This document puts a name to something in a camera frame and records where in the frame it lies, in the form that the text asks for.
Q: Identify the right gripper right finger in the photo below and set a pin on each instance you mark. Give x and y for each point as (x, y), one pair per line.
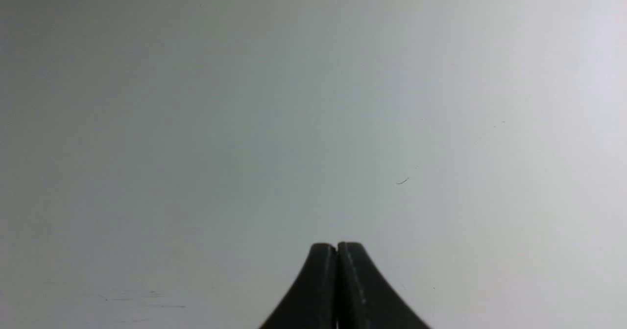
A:
(365, 300)

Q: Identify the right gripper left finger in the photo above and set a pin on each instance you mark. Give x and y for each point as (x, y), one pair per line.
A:
(310, 301)

